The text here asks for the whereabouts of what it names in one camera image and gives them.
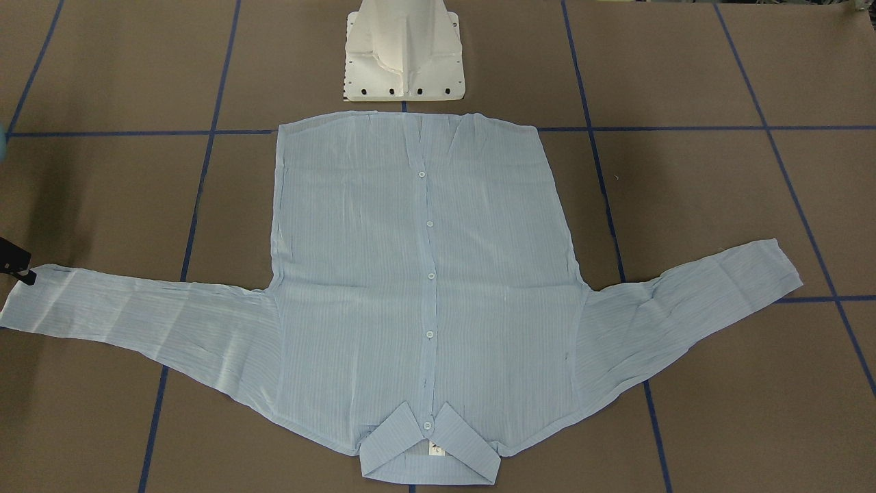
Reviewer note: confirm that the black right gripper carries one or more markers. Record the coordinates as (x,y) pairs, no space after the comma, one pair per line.
(14,261)

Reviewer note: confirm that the light blue button-up shirt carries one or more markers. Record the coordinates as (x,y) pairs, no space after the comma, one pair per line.
(426,311)

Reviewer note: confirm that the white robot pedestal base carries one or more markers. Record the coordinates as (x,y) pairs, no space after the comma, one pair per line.
(403,51)

